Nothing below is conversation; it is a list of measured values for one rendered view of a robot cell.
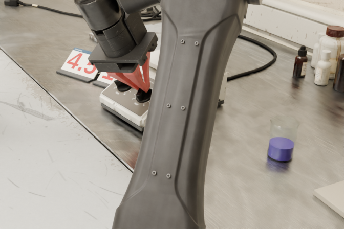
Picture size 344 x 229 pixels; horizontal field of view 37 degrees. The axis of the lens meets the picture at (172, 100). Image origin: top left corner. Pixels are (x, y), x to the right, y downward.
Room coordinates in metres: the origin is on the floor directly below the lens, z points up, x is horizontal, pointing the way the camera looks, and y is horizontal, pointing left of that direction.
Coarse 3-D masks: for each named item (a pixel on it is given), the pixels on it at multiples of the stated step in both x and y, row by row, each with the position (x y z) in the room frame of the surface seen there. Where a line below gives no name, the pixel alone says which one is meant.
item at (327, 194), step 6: (330, 186) 0.60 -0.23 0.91; (336, 186) 0.60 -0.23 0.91; (342, 186) 0.60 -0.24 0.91; (318, 192) 0.58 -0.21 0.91; (324, 192) 0.58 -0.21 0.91; (330, 192) 0.58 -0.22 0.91; (336, 192) 0.58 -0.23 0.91; (342, 192) 0.58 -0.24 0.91; (318, 198) 0.58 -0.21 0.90; (324, 198) 0.57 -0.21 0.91; (330, 198) 0.57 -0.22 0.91; (336, 198) 0.57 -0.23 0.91; (342, 198) 0.57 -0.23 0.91; (330, 204) 0.56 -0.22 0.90; (336, 204) 0.55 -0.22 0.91; (342, 204) 0.55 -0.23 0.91; (336, 210) 0.55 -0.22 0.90; (342, 210) 0.54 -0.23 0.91; (342, 216) 0.54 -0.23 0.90
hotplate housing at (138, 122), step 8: (152, 72) 0.84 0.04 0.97; (224, 80) 0.86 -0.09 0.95; (224, 88) 0.86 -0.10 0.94; (104, 96) 0.83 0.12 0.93; (224, 96) 0.86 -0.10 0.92; (104, 104) 0.82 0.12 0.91; (112, 104) 0.80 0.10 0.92; (112, 112) 0.81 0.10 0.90; (120, 112) 0.78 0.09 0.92; (128, 112) 0.77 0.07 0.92; (128, 120) 0.77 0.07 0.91; (136, 120) 0.75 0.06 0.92; (144, 120) 0.74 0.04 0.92
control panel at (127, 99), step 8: (152, 80) 0.82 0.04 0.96; (112, 88) 0.83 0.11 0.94; (152, 88) 0.80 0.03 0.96; (112, 96) 0.81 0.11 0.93; (120, 96) 0.81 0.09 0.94; (128, 96) 0.80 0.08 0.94; (120, 104) 0.79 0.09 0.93; (128, 104) 0.78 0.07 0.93; (136, 104) 0.77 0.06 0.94; (144, 104) 0.77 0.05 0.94; (136, 112) 0.76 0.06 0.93; (144, 112) 0.75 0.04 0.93
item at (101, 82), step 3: (99, 78) 0.96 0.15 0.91; (96, 81) 0.95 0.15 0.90; (99, 81) 0.95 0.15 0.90; (102, 81) 0.95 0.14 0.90; (105, 81) 0.94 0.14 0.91; (108, 81) 0.94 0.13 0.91; (96, 84) 0.94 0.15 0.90; (99, 84) 0.93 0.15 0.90; (102, 84) 0.93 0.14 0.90; (105, 84) 0.93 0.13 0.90; (108, 84) 0.93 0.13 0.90; (105, 87) 0.92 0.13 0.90
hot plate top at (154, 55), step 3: (156, 51) 0.91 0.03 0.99; (159, 51) 0.91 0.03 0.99; (150, 54) 0.89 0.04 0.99; (153, 54) 0.89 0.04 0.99; (156, 54) 0.89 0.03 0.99; (150, 57) 0.87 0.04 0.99; (153, 57) 0.87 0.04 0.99; (156, 57) 0.87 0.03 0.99; (150, 60) 0.85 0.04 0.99; (153, 60) 0.86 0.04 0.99; (156, 60) 0.86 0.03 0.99; (150, 63) 0.85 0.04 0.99; (153, 63) 0.84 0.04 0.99; (156, 63) 0.84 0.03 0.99; (153, 66) 0.84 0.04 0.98; (156, 66) 0.83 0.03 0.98; (156, 69) 0.83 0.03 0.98
